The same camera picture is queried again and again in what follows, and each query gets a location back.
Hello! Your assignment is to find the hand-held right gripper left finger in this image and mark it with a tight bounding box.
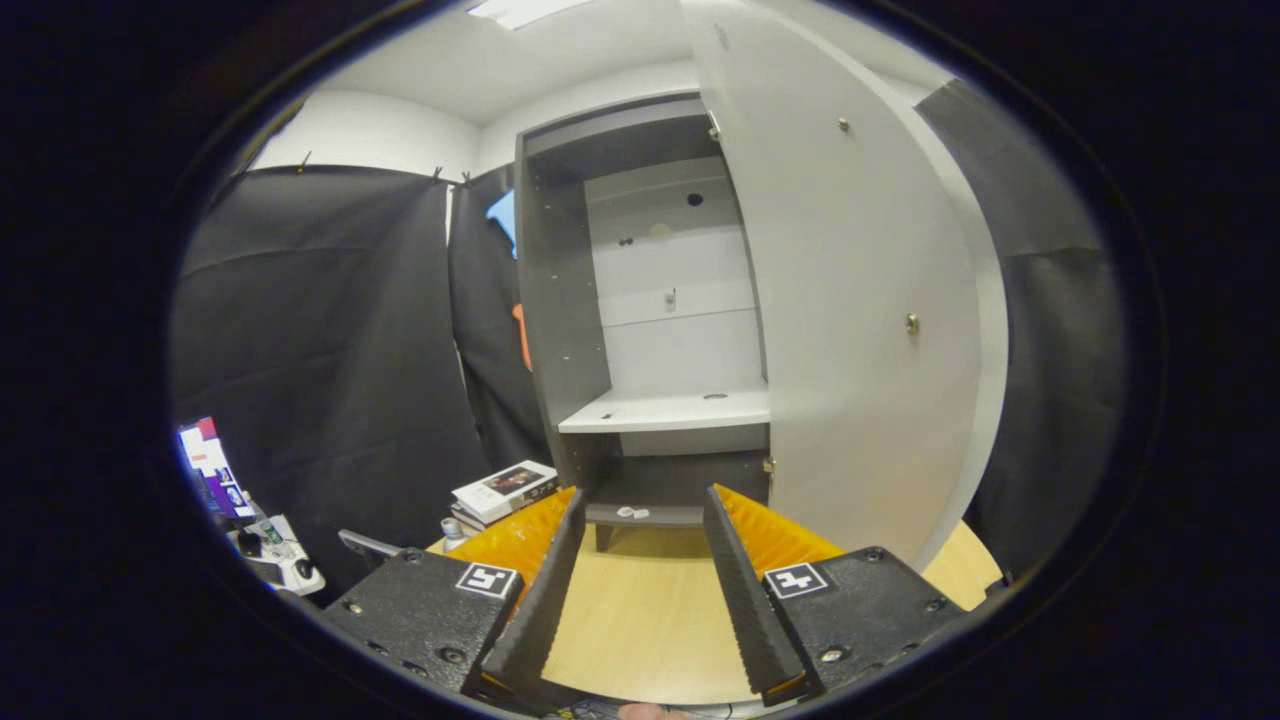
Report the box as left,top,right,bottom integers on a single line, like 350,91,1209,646
320,487,588,701

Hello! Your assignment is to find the black backdrop cloth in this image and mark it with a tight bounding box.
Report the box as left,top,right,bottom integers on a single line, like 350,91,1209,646
170,80,1126,601

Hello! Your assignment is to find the long ceiling light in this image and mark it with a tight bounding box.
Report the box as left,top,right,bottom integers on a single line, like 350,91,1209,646
467,0,593,29

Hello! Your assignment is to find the grey cabinet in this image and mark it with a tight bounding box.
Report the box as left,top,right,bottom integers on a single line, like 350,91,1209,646
513,92,776,553

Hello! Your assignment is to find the computer monitor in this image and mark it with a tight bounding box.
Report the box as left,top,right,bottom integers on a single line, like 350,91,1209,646
178,417,256,521

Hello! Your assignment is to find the beige cabinet door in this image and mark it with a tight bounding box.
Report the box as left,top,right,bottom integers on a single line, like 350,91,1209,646
680,0,1009,571

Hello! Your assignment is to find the white cabinet shelf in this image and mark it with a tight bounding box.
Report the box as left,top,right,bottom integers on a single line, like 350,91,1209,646
558,385,771,434

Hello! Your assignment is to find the white book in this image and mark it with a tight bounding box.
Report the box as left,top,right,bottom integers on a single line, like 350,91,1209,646
450,460,559,531

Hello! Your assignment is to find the grey chair armrest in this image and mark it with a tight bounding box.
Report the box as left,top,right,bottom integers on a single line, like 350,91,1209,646
338,529,406,563

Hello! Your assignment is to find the cluttered white side desk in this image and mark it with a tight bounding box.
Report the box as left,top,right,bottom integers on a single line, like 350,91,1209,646
228,514,327,597

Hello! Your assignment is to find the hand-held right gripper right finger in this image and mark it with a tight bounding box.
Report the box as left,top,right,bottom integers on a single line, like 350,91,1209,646
702,485,969,706

